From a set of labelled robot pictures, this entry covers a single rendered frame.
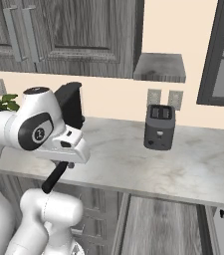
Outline dark grey toaster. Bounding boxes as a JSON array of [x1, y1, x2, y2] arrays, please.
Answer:
[[142, 104, 177, 151]]

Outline grey wood lower cupboards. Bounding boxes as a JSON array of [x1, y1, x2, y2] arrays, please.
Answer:
[[0, 172, 121, 255]]

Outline black-handled pizza cutter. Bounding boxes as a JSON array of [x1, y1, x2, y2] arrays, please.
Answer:
[[41, 160, 69, 195]]

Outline grey wall shelf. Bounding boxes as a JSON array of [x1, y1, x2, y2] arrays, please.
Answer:
[[132, 52, 187, 84]]

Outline green potted plant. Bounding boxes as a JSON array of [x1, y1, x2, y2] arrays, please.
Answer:
[[0, 94, 21, 127]]

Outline open grey wood drawer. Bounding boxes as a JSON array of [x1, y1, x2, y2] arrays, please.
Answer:
[[111, 191, 221, 255]]

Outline wide grey wood cupboard door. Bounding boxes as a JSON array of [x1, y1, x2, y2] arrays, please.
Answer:
[[17, 0, 145, 80]]

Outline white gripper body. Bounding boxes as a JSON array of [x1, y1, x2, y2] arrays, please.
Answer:
[[35, 135, 92, 165]]

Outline dark-framed window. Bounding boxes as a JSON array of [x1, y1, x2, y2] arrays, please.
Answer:
[[196, 0, 224, 109]]

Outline grey cupboard door handle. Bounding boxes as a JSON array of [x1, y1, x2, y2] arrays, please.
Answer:
[[2, 6, 29, 63], [21, 5, 46, 65]]

